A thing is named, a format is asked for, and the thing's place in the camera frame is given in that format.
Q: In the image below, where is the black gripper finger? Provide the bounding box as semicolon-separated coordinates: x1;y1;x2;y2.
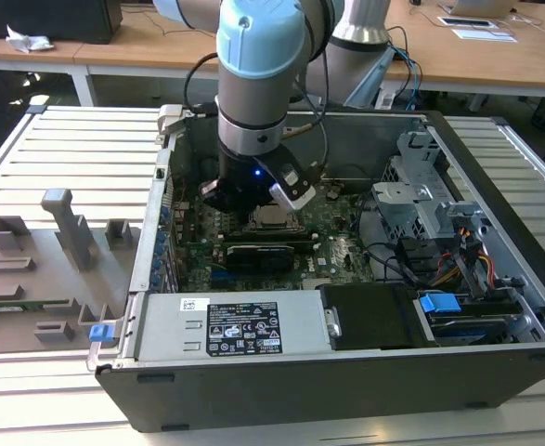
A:
199;178;240;218

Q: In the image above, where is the silver CPU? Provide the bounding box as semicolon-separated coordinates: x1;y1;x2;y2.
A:
253;206;296;229

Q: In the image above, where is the metal socket cover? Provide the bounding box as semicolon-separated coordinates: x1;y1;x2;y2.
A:
248;206;306;232

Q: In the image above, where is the CPU socket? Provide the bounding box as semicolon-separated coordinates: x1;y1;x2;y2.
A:
246;206;309;233

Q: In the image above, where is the black RAM slot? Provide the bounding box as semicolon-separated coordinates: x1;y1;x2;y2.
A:
214;237;320;255
215;230;319;243

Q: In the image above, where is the blue expansion slot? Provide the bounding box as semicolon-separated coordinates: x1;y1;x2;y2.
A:
211;271;254;287

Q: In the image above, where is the black graphics card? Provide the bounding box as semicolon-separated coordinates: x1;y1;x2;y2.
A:
225;243;296;276

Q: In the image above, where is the grey case latch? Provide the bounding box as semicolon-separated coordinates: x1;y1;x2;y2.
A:
157;104;185;136

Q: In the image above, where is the green motherboard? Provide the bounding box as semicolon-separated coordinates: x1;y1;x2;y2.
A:
169;180;380;294

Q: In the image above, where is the grey power supply unit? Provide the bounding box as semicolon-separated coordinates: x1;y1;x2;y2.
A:
135;292;333;363

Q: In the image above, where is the long wooden desk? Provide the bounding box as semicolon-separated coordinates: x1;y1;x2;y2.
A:
74;0;545;101

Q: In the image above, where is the silver metal drive cage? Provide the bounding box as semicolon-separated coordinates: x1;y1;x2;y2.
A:
371;129;446;243

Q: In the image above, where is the pale blue teach pendant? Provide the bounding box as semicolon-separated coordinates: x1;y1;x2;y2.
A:
344;48;396;109

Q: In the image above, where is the blue case latch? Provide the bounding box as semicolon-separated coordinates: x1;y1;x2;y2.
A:
88;324;118;348

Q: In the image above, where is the black plastic shroud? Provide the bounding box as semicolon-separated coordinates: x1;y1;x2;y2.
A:
320;282;422;352

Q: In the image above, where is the grey parts rack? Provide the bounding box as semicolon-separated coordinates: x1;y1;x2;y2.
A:
0;188;138;354

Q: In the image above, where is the green RAM stick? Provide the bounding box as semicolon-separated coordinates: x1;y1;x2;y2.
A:
0;299;73;315

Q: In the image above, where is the black open PC case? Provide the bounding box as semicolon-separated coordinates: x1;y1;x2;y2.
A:
88;104;545;434

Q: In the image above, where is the hard disk in blue carrier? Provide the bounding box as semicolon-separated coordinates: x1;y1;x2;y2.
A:
415;290;510;345

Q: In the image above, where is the crumpled white paper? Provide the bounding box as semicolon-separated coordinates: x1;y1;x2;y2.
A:
5;23;55;53

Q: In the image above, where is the black computer box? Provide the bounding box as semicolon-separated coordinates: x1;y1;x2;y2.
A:
0;0;123;46

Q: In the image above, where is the white framed tablet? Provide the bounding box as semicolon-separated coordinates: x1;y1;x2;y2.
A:
438;16;500;30

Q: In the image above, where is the white paper sheet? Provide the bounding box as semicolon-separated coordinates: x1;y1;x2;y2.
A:
452;28;518;44

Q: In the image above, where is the silver laptop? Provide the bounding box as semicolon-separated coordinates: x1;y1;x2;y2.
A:
450;0;519;15

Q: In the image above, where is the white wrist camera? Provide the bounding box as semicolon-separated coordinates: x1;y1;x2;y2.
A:
269;171;318;215

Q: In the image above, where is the black camera bracket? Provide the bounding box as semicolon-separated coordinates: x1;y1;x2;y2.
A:
257;155;322;191

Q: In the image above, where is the silver metal handle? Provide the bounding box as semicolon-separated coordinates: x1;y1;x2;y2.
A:
325;307;343;338

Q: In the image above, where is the black flat cable bundle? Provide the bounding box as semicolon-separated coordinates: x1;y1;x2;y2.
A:
395;236;440;282

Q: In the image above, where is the blue cable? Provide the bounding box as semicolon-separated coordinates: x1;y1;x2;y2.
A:
395;46;424;112

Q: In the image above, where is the grey metal bracket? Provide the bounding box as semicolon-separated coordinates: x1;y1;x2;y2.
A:
434;201;487;234

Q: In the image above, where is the yellow red wire bundle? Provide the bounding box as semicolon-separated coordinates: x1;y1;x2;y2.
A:
432;226;497;288

